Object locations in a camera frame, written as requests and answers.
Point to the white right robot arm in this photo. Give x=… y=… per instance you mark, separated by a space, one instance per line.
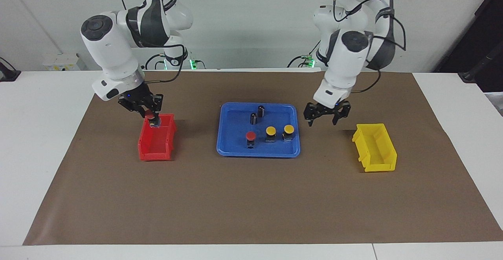
x=114 y=51

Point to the yellow push button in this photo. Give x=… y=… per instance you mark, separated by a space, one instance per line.
x=289 y=128
x=270 y=130

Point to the black cylindrical capacitor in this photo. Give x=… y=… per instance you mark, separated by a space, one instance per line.
x=261 y=111
x=254 y=119

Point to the black clamp mount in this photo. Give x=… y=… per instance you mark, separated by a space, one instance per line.
x=8 y=74

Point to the yellow plastic bin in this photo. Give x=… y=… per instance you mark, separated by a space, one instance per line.
x=377 y=153

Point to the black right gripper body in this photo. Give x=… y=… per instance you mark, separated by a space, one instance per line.
x=137 y=100

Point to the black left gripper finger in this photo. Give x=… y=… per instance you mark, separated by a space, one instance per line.
x=344 y=110
x=310 y=112

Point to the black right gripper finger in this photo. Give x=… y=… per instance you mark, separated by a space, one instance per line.
x=157 y=118
x=141 y=113

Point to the red plastic bin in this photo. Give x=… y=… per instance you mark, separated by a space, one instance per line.
x=155 y=144

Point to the blue plastic tray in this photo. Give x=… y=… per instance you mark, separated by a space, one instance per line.
x=235 y=150

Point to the white wall socket box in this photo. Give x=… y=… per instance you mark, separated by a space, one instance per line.
x=61 y=62

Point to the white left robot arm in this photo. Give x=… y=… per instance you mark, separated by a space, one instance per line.
x=349 y=55

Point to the black equipment stand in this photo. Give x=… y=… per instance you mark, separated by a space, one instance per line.
x=479 y=35

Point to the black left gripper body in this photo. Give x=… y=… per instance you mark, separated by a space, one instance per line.
x=327 y=109

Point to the brown paper mat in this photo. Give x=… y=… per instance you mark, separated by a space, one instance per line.
x=251 y=201

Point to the red push button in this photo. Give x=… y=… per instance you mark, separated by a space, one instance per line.
x=250 y=135
x=149 y=115

